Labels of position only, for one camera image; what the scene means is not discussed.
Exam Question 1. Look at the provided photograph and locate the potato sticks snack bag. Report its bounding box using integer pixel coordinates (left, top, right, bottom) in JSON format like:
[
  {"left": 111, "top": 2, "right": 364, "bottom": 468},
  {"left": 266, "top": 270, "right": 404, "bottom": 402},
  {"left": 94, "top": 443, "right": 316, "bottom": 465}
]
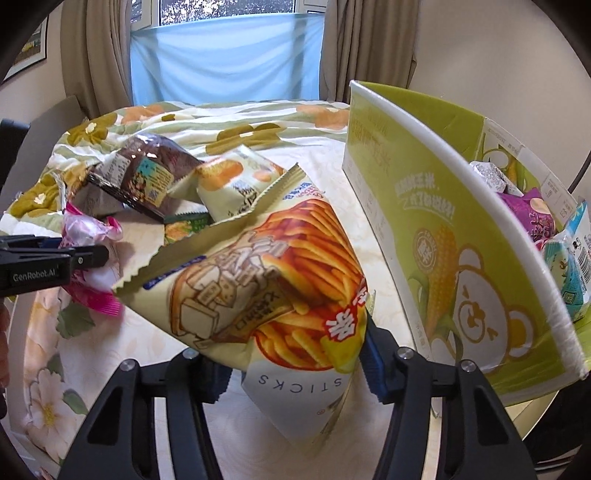
[{"left": 114, "top": 166, "right": 369, "bottom": 446}]

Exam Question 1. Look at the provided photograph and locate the pink snack bag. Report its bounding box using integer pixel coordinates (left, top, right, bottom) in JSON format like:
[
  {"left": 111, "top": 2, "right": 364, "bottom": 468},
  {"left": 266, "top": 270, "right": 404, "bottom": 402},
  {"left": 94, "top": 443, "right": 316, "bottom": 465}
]
[{"left": 60, "top": 203, "right": 122, "bottom": 317}]

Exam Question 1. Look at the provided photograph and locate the dark green cracker packet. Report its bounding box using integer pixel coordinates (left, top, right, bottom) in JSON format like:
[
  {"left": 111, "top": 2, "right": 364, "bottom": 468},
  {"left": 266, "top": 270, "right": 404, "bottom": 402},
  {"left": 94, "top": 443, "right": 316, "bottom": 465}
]
[{"left": 163, "top": 211, "right": 213, "bottom": 245}]

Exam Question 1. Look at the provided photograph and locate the brown chocolate snack bag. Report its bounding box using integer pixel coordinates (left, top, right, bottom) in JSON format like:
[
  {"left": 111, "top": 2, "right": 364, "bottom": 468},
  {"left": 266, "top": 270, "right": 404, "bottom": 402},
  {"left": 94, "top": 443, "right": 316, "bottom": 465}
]
[{"left": 87, "top": 134, "right": 202, "bottom": 223}]

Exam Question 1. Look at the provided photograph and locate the grey bed headboard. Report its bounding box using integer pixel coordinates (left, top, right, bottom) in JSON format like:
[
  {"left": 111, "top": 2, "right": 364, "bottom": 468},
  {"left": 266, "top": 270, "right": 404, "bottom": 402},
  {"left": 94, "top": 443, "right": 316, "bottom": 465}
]
[{"left": 0, "top": 96, "right": 85, "bottom": 211}]

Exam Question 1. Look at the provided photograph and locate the cream cake snack bag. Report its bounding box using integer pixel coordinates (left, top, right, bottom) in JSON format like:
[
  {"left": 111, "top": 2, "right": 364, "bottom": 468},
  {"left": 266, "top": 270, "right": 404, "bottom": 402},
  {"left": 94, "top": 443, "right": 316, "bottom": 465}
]
[{"left": 195, "top": 145, "right": 284, "bottom": 222}]

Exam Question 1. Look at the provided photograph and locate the green cardboard snack box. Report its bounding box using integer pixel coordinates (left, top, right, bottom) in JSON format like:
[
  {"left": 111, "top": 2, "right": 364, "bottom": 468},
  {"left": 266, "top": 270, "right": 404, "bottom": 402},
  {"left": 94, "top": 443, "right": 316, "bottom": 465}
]
[{"left": 343, "top": 82, "right": 590, "bottom": 405}]

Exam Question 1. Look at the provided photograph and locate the framed houses picture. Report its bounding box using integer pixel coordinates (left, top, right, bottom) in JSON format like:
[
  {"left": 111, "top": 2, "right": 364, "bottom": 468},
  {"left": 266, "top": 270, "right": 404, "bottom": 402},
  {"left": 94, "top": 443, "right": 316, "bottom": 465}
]
[{"left": 2, "top": 17, "right": 49, "bottom": 83}]

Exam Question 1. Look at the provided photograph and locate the left beige curtain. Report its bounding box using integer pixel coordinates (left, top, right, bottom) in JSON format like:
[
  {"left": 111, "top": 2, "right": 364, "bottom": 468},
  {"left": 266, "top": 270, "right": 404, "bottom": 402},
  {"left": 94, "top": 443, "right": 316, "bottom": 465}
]
[{"left": 60, "top": 0, "right": 132, "bottom": 118}]

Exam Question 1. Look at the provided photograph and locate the beige curtain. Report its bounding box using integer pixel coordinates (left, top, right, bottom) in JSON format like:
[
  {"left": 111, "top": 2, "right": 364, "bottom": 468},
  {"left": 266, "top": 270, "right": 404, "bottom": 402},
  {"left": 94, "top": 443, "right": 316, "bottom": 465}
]
[
  {"left": 60, "top": 0, "right": 132, "bottom": 118},
  {"left": 318, "top": 0, "right": 420, "bottom": 102}
]

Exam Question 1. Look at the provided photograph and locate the purple snack bag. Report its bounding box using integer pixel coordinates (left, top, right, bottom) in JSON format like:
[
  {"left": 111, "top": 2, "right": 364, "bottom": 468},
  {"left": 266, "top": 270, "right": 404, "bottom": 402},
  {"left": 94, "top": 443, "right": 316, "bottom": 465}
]
[{"left": 498, "top": 188, "right": 556, "bottom": 243}]

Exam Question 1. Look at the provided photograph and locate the green striped floral duvet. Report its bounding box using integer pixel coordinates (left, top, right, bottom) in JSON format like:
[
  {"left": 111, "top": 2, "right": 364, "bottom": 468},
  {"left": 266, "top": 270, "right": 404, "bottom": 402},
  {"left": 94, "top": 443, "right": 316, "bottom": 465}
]
[{"left": 1, "top": 100, "right": 349, "bottom": 236}]

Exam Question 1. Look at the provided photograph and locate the blue window cloth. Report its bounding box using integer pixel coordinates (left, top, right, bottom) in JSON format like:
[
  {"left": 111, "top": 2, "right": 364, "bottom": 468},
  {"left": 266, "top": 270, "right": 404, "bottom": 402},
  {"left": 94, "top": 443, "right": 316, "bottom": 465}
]
[{"left": 130, "top": 13, "right": 325, "bottom": 105}]

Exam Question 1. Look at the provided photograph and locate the right beige curtain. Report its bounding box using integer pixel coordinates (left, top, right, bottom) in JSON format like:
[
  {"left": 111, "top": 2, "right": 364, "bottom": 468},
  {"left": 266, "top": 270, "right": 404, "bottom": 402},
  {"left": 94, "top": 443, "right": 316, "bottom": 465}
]
[{"left": 318, "top": 0, "right": 420, "bottom": 102}]

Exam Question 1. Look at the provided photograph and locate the window with white frame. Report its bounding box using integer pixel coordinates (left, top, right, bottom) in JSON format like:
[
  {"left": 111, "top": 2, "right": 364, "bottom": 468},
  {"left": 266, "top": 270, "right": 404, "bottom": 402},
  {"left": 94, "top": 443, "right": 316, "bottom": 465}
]
[{"left": 130, "top": 0, "right": 328, "bottom": 30}]

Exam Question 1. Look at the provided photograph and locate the black cable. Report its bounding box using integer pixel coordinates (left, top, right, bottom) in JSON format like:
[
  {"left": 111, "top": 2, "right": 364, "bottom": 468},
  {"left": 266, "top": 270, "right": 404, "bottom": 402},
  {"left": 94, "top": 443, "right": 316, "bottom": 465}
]
[{"left": 567, "top": 149, "right": 591, "bottom": 195}]

